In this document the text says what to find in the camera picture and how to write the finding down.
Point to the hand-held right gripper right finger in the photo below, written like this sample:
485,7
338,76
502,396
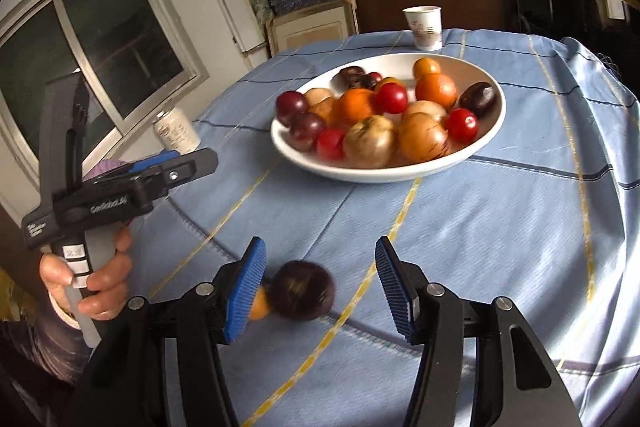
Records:
395,292

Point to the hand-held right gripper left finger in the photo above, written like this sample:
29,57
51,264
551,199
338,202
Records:
245,292

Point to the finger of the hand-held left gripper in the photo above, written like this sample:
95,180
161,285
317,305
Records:
155,161
192,166

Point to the small orange mandarin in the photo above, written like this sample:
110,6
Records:
392,80
259,302
426,67

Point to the dark purple plum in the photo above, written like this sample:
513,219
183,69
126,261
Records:
301,290
349,77
306,132
292,106
477,99
371,80

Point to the white oval plate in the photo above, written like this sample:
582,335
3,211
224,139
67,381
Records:
380,174

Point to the red cherry tomato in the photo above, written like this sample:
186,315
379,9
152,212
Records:
330,143
461,126
391,99

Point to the pale orange mandarin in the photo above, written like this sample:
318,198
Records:
325,113

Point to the brown round pear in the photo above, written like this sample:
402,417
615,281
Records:
370,143
422,139
319,94
425,107

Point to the deep orange mandarin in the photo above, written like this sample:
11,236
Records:
436,89
356,106

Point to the person's left forearm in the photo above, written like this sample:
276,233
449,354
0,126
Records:
30,347

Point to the person's left hand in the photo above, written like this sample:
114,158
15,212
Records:
117,277

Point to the white drink can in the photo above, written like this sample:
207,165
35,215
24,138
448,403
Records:
176,132

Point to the pink garment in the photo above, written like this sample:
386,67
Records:
106,168

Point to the blue checked tablecloth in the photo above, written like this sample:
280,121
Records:
475,257

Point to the grey framed window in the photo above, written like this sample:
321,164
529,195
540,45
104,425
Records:
115,32

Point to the beige framed picture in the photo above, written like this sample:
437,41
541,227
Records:
310,29

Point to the printed paper cup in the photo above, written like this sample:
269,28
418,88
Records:
424,29

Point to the black panel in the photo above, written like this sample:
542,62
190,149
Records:
565,7

